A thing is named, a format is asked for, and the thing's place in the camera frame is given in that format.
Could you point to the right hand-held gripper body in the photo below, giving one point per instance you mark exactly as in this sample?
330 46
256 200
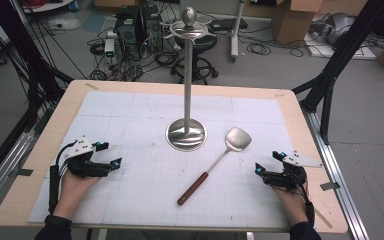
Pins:
288 176

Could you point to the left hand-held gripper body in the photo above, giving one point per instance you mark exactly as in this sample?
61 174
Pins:
80 163

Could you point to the metal utensil stand rack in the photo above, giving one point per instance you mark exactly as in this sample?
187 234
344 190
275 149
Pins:
188 83

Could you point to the person's right hand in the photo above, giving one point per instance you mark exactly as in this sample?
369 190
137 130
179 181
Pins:
290 203

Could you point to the white grid mat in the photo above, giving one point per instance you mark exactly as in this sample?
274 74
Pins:
146 190

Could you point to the grey tape strip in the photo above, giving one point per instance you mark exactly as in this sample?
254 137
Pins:
330 186
25 172

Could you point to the small white power unit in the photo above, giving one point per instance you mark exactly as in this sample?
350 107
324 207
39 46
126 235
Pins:
110 46

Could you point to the black computer tower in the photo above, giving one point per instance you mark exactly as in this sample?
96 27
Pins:
152 28
128 28

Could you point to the black round stool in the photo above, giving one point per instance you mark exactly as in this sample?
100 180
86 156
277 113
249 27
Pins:
198 60

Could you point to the large cardboard box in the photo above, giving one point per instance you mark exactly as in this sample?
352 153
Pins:
291 23

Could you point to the grey white headset bundle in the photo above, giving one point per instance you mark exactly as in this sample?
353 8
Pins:
335 28

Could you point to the flat black box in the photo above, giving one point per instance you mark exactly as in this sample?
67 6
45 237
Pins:
228 24

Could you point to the aluminium rail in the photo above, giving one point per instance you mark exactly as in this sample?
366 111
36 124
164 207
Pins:
0 173
340 186

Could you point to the white stand post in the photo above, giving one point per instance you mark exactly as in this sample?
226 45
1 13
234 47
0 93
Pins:
235 33

